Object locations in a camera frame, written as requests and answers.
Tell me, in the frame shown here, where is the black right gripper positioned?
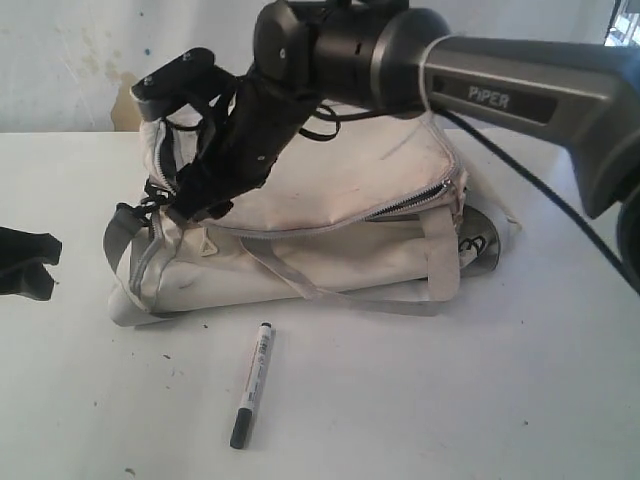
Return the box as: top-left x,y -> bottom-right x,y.
169,69 -> 320,220

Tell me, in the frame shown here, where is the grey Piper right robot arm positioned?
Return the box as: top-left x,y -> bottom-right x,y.
171,1 -> 639,286

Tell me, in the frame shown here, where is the white marker with black cap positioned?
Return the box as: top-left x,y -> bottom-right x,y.
229,322 -> 272,450

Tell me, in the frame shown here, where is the white canvas duffel bag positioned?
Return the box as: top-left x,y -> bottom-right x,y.
103,110 -> 520,327

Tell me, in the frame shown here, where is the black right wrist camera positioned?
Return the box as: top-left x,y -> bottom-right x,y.
131,47 -> 237,122

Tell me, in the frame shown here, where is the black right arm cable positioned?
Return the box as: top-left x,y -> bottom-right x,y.
444,112 -> 640,301

